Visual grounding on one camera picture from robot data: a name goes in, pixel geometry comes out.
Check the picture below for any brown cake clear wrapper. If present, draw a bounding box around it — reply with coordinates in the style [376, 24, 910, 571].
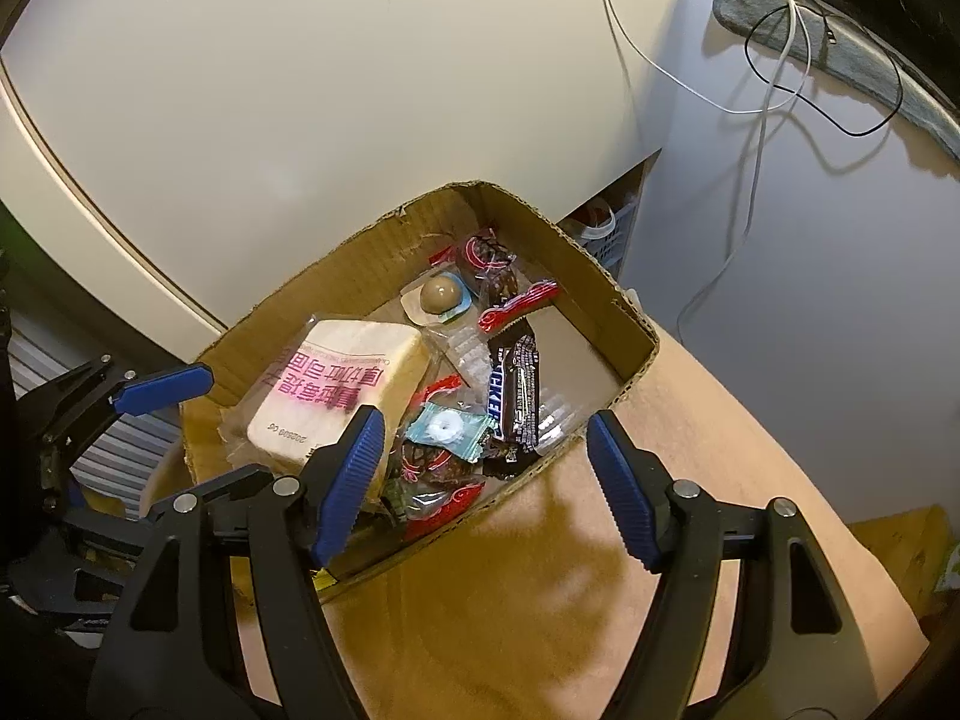
[431, 229, 526, 301]

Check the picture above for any mint candy teal wrapper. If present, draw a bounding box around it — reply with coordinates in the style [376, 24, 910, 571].
[405, 401, 496, 466]

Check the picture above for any round clear candy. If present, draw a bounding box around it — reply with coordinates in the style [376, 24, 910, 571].
[401, 274, 475, 327]

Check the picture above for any black cable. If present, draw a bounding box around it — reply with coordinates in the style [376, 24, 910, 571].
[742, 0, 905, 140]

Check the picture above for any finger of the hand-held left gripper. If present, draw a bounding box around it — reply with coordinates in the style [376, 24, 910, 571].
[45, 480, 155, 542]
[15, 356, 215, 460]

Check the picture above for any white plastic basket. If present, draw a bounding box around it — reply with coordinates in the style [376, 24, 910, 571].
[562, 199, 627, 275]

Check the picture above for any grey windowsill mat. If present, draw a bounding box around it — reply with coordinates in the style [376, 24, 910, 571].
[712, 0, 960, 181]

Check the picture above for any thin white cable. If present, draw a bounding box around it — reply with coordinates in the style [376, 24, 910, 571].
[589, 0, 781, 117]

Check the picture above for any brown cardboard carton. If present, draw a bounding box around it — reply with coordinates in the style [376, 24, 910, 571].
[847, 506, 960, 616]

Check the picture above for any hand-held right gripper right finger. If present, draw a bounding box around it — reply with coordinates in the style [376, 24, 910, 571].
[585, 409, 878, 720]

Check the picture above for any thick white cable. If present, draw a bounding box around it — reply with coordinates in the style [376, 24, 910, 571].
[679, 0, 815, 338]

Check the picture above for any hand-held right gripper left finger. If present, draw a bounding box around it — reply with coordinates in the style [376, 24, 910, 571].
[88, 403, 387, 720]

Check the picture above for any cardboard box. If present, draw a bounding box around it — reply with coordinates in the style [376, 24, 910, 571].
[180, 180, 661, 605]

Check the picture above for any brown chocolate bar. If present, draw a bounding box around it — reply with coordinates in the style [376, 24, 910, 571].
[487, 334, 542, 460]

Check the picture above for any red snack wrapper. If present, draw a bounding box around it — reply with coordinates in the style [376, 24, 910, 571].
[478, 279, 563, 335]

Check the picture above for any large wafer packet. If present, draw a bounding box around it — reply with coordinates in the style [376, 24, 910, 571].
[217, 319, 432, 507]

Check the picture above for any red cake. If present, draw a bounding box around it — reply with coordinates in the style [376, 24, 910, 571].
[382, 439, 488, 545]

